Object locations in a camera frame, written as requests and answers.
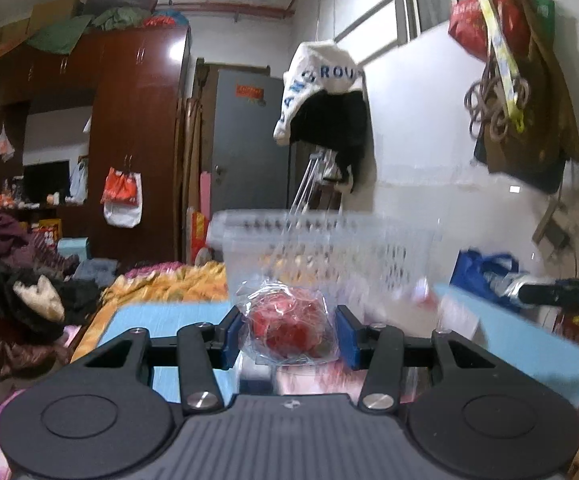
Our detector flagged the red item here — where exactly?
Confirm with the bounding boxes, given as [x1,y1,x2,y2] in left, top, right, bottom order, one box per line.
[234,278,338,365]

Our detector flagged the yellow patterned blanket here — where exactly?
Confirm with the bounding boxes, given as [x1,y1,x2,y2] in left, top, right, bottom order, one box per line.
[72,261,228,362]

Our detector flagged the translucent plastic laundry basket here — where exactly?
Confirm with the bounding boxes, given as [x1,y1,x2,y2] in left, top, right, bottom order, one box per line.
[207,210,437,337]

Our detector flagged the blue shopping bag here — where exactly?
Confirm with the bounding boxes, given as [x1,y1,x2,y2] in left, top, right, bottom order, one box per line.
[450,249,521,313]

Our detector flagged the brown hanging bag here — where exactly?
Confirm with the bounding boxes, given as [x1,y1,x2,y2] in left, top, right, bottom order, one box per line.
[465,0,579,194]

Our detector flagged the grey metal door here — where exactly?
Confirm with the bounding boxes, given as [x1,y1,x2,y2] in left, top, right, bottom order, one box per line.
[210,70,291,214]

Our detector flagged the light blue box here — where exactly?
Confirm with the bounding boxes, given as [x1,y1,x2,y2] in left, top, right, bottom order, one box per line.
[56,237,90,261]

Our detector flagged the orange white plastic bag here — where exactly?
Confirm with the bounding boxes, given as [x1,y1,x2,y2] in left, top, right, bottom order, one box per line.
[101,167,143,229]

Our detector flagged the black hanging garment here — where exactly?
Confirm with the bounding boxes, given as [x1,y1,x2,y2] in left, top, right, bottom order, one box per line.
[289,90,370,188]

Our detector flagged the dark red wooden wardrobe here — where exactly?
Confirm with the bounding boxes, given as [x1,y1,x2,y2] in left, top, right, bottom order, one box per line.
[0,26,191,263]

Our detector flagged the purple clothes pile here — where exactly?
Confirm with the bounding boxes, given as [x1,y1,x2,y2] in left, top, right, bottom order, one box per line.
[0,212,79,278]

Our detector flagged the white hanging garment blue letters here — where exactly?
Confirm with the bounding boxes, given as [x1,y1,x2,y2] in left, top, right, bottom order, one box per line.
[273,40,363,146]

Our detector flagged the red hanging bag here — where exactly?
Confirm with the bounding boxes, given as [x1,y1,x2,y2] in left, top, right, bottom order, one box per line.
[447,0,531,61]

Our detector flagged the coiled rope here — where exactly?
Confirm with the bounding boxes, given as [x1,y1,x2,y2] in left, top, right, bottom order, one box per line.
[464,54,531,143]

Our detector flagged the yellow hanging strap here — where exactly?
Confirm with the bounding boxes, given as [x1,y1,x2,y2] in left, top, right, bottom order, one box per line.
[461,0,527,136]

